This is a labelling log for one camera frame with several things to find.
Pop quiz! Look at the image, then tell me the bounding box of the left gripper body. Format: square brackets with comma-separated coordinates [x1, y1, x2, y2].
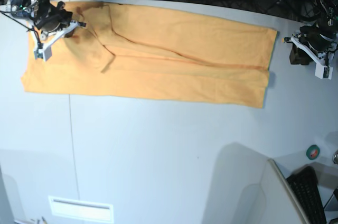
[293, 24, 337, 55]

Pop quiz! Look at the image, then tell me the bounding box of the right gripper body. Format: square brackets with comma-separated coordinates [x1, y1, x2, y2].
[26, 0, 87, 40]

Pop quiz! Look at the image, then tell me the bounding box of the orange yellow t-shirt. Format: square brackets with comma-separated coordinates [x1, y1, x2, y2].
[21, 2, 277, 108]

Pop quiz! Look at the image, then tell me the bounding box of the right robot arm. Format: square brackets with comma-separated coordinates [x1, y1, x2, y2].
[1, 0, 73, 42]

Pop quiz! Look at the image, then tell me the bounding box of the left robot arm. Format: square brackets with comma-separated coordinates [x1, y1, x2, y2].
[282, 0, 337, 70]

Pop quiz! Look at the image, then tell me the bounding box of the green tape roll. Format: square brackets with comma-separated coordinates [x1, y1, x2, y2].
[306, 145, 321, 161]

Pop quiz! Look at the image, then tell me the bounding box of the silver round knob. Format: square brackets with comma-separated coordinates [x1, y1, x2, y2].
[332, 151, 338, 165]

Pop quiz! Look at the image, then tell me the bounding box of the black computer keyboard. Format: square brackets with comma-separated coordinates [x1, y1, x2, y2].
[287, 166, 327, 224]

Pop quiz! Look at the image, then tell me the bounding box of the white partition panel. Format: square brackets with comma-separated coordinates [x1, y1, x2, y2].
[202, 143, 309, 223]

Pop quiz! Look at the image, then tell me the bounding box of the white recessed table hatch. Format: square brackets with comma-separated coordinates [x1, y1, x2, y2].
[48, 196, 114, 223]

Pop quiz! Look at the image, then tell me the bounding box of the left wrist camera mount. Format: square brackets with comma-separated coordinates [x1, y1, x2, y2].
[290, 36, 333, 80]

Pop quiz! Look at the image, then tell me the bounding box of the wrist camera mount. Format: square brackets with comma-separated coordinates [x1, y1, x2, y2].
[27, 20, 81, 62]
[290, 36, 333, 80]

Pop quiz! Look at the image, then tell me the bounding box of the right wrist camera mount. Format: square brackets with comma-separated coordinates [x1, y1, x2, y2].
[27, 20, 81, 62]

